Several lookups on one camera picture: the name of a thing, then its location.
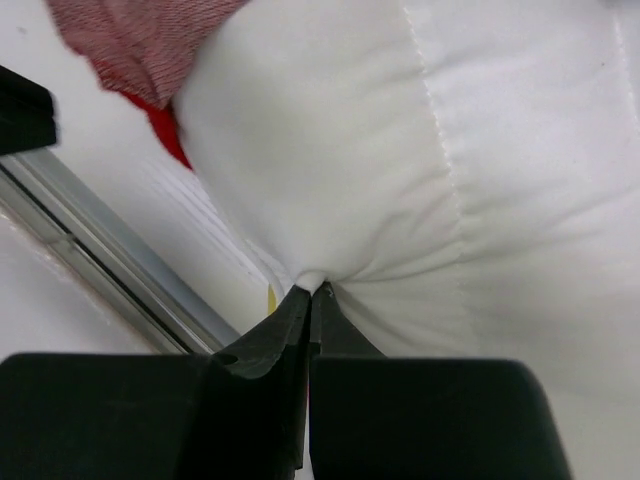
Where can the pink and red pillowcase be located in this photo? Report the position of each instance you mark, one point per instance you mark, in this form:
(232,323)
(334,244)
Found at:
(142,50)

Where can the white pillow with yellow edge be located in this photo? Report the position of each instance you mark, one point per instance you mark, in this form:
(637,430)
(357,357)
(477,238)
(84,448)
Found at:
(465,173)

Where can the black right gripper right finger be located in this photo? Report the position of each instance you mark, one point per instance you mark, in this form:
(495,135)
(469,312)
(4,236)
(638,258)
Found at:
(378,417)

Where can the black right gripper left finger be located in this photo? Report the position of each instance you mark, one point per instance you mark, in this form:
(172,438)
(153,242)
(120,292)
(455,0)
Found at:
(236,414)

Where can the aluminium mounting rail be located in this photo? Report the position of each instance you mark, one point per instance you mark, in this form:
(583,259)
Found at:
(75,225)

